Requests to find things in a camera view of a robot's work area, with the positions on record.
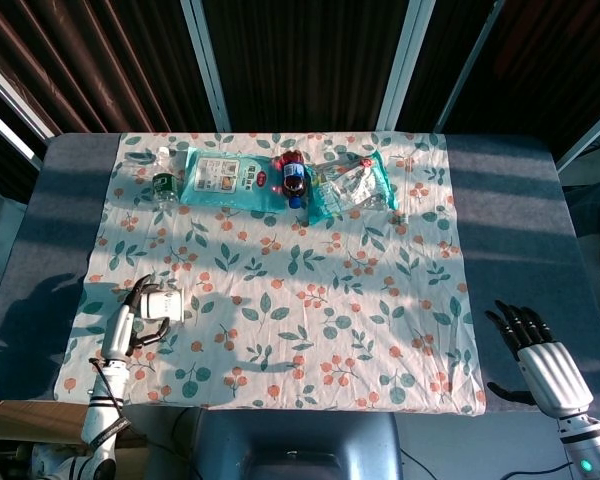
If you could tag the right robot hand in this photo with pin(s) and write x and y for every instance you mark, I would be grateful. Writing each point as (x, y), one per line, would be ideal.
(555, 377)

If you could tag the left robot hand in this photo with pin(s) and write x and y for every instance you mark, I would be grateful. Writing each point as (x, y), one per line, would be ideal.
(117, 335)

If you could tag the white paper cup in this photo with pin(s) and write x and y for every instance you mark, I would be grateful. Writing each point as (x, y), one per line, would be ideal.
(165, 306)

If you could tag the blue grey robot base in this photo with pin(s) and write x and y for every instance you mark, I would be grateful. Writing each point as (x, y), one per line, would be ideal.
(300, 440)

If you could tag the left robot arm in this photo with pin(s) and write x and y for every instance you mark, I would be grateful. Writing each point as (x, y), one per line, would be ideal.
(105, 420)

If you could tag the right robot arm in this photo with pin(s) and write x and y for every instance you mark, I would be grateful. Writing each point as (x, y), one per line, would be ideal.
(587, 447)

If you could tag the brown cardboard box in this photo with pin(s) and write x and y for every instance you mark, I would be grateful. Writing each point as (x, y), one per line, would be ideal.
(30, 417)

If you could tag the clear water bottle green label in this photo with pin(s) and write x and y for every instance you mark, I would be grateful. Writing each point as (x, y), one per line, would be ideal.
(164, 182)

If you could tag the blue grey felt table cover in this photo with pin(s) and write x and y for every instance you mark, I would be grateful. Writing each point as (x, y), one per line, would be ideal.
(510, 210)

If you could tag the floral tablecloth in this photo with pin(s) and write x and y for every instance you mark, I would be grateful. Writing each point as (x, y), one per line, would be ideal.
(290, 310)

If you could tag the teal wet wipes pack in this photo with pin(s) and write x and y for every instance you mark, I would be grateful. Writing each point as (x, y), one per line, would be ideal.
(230, 182)

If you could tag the cola bottle blue cap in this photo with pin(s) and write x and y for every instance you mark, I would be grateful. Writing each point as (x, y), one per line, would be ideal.
(293, 175)

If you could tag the dark brown pleated curtain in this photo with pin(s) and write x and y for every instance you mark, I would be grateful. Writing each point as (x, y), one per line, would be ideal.
(305, 65)
(545, 65)
(95, 65)

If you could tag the clear teal snack bag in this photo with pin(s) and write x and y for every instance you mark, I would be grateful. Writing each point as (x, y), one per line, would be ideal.
(352, 190)

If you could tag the white frame bar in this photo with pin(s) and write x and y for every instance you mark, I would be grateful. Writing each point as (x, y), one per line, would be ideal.
(10, 122)
(590, 135)

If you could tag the white double frame post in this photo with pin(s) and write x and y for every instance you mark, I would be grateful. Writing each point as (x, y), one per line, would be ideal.
(207, 65)
(405, 65)

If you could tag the thin white frame post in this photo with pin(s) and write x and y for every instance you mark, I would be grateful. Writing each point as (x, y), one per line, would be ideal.
(467, 70)

